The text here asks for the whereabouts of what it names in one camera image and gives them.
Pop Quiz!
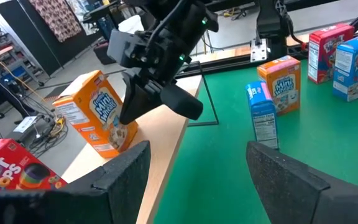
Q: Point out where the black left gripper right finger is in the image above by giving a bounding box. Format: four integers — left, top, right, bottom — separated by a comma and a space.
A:
246, 141, 358, 224

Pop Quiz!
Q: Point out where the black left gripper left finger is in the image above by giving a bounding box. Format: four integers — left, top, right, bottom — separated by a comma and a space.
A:
0, 140, 152, 224

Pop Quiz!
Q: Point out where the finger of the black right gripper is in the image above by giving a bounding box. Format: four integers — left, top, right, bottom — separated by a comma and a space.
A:
119, 70, 165, 126

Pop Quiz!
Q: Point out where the orange Frosted Mini Wheats box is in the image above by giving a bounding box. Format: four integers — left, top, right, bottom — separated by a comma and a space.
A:
52, 70, 139, 159
256, 55, 302, 116

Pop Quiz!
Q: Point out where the blue Rice Krispies cereal box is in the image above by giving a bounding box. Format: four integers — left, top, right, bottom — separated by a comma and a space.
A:
245, 80, 280, 151
332, 30, 358, 103

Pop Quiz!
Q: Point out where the red Froot Loops cereal box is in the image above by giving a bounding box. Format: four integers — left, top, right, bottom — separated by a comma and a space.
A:
307, 22, 356, 85
0, 138, 68, 191

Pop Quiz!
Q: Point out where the black bag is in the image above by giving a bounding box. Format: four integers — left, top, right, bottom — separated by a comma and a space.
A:
92, 41, 117, 65

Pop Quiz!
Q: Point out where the blue container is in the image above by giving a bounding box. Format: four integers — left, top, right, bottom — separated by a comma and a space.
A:
98, 14, 117, 40

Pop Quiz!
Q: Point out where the green table mat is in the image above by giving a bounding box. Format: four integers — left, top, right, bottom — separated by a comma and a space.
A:
154, 58, 358, 224

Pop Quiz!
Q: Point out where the black partition panel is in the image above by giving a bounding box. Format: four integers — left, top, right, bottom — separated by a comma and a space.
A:
0, 0, 105, 77

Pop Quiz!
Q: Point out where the brown white patterned cloth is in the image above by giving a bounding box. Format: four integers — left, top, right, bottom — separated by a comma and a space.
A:
28, 0, 83, 44

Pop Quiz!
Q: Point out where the grey storage rack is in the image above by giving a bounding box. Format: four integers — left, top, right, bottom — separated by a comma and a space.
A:
0, 26, 45, 88

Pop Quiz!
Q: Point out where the black metal table frame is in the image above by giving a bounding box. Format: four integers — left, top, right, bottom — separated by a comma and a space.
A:
175, 0, 358, 78

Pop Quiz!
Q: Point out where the black cable tangle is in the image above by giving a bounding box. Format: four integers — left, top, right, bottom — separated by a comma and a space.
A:
26, 114, 70, 153

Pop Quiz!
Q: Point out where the silver metal bracket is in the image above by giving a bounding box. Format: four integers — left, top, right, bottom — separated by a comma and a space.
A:
249, 37, 269, 63

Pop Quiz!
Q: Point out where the thin yellow cable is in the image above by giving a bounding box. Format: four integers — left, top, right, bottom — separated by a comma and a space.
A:
0, 55, 62, 125

